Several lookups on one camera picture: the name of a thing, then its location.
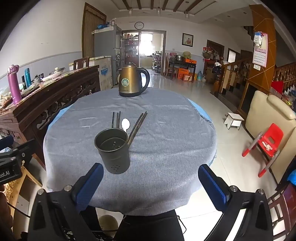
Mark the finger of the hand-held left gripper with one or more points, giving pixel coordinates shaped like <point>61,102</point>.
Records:
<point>25,148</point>
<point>6,142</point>

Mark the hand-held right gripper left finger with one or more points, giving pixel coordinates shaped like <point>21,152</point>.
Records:
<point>90,185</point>

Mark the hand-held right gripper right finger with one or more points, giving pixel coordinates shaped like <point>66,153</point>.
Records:
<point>212,185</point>

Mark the dark metal utensil holder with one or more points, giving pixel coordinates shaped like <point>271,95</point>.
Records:
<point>115,157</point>

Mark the white spoon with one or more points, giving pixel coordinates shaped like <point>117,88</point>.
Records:
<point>125,124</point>

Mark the light wooden stool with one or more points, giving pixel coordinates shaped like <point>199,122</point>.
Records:
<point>18,197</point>

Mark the carved dark wooden sideboard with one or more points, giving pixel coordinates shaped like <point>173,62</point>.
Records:
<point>46,99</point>

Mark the purple thermos flask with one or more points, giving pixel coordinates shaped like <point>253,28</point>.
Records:
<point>14,85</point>

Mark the grey tablecloth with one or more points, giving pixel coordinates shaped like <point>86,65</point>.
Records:
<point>161,150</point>

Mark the black bottle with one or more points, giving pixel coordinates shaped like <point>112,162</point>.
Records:
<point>23,83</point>

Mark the teal bottle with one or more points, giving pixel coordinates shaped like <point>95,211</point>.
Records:
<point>28,78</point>

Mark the white step stool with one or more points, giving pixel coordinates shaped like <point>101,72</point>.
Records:
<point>233,119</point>

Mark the person's black pants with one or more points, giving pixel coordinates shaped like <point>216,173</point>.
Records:
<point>148,227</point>

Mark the brown slatted wooden chair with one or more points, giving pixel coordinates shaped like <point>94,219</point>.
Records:
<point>281,208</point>

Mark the red plastic child chair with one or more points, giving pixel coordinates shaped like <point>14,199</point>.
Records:
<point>269,136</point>

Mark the blue table cover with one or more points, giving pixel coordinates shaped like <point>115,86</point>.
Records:
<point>198,109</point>

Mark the pot with glass lid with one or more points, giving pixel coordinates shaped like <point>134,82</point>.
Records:
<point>57,71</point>

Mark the cream leather sofa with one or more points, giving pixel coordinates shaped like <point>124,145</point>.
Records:
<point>261,111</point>

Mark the dark wooden chair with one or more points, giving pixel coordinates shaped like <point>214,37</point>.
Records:
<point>81,63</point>

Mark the white chest freezer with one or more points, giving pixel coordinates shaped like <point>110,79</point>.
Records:
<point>105,74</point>

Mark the gold electric kettle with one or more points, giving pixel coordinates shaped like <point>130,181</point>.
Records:
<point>129,83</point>

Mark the blue water jug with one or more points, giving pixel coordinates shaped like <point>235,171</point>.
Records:
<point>200,76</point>

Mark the wooden stair railing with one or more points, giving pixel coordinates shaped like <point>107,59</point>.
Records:
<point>231,74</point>

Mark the dark wooden side table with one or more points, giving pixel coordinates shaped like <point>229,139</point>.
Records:
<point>182,65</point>

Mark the orange box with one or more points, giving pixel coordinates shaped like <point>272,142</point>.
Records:
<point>190,61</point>

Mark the grey refrigerator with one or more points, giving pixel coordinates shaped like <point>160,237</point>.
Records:
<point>104,44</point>

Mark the brown wooden door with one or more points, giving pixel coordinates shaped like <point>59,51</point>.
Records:
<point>91,25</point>

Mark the shelf with bottles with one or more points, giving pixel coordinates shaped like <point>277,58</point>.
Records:
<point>130,48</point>

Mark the framed flower picture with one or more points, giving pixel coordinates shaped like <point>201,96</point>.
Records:
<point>187,39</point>

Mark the wall calendar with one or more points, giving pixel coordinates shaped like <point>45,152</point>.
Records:
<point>260,54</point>

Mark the round wall clock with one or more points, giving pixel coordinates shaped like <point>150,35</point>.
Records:
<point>139,25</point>

